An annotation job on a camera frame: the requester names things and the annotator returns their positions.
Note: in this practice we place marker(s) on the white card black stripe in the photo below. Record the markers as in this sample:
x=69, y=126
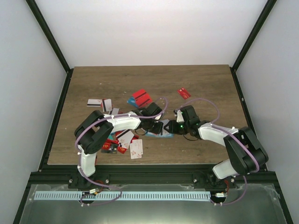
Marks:
x=94, y=102

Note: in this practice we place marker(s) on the red card far right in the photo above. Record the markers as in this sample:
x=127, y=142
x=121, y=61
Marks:
x=184, y=93

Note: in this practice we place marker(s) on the blue VIP card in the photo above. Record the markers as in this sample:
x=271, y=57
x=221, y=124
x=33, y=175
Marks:
x=132, y=102

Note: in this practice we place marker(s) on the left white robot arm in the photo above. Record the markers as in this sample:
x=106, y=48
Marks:
x=96, y=128

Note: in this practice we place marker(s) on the light blue slotted rail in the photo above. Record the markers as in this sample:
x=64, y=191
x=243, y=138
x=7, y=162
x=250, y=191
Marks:
x=124, y=196

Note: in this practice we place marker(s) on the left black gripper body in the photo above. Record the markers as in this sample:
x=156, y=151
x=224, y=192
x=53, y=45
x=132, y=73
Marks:
x=152, y=128

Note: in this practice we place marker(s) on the teal card holder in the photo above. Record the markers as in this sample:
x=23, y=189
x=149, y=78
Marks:
x=162, y=133

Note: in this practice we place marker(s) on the white blossom card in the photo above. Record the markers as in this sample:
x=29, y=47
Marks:
x=124, y=138
x=136, y=149

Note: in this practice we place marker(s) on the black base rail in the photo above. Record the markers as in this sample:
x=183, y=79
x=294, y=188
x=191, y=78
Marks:
x=123, y=174

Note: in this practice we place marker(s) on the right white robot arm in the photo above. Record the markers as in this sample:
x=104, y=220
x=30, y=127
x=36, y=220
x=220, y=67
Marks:
x=245, y=152

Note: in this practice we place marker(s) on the black frame post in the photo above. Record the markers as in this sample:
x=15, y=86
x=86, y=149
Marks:
x=269, y=5
x=48, y=33

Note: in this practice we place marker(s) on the white card vertical stripe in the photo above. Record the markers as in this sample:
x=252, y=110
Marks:
x=107, y=105

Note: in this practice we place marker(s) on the black frame post right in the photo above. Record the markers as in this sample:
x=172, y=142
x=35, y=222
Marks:
x=269, y=5

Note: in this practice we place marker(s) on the red vip card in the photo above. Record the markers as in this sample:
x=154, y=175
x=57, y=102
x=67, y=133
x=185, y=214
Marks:
x=121, y=149
x=106, y=145

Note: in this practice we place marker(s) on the red VIP card left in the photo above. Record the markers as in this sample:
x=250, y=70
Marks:
x=106, y=145

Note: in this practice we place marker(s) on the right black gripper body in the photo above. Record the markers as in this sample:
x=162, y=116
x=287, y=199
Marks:
x=180, y=130

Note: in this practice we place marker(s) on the black frame post left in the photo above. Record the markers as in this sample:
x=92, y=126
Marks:
x=48, y=33

